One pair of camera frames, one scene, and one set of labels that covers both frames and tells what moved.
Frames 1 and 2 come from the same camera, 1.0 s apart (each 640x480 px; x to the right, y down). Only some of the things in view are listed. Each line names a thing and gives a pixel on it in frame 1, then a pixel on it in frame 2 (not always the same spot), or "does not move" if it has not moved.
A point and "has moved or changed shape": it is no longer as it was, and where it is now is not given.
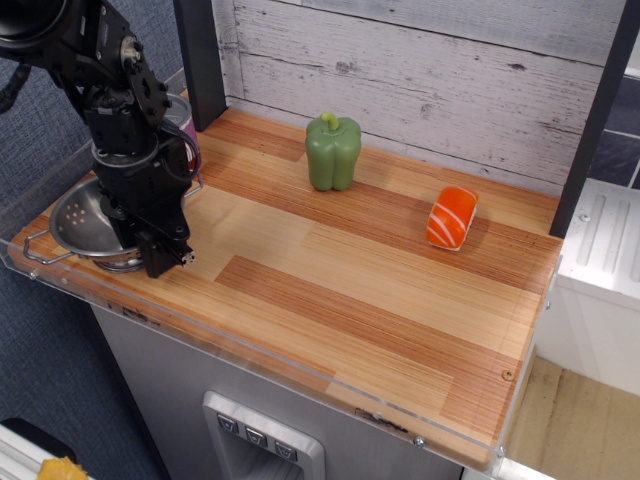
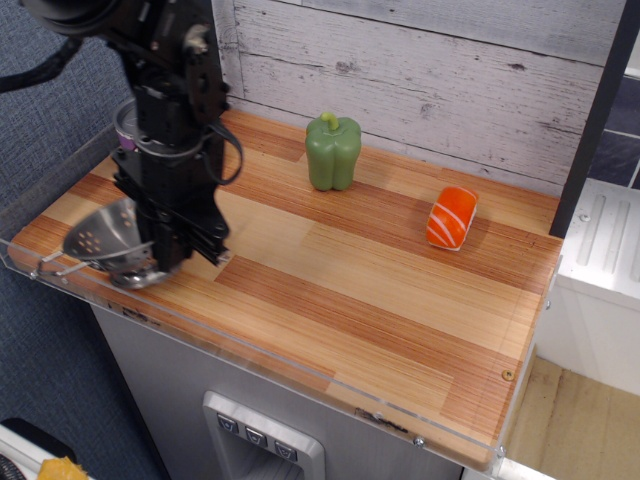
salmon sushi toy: x=451 y=217 does not move
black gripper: x=142 y=184 to x=179 y=211
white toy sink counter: x=590 y=317 does not move
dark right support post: x=597 y=120 does not move
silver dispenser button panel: x=254 y=445 does not move
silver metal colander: x=81 y=226 has moved or changed shape
